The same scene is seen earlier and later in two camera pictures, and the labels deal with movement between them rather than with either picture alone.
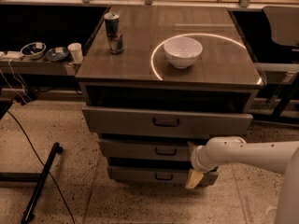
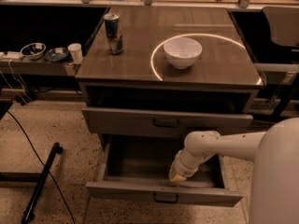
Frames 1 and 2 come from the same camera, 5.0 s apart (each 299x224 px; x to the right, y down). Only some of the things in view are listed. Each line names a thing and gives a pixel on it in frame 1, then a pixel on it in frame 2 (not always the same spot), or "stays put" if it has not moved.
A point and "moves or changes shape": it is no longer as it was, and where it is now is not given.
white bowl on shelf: x=33 y=50 stays put
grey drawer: x=139 y=148 moves or changes shape
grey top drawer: x=164 y=122 stays put
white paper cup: x=77 y=51 stays put
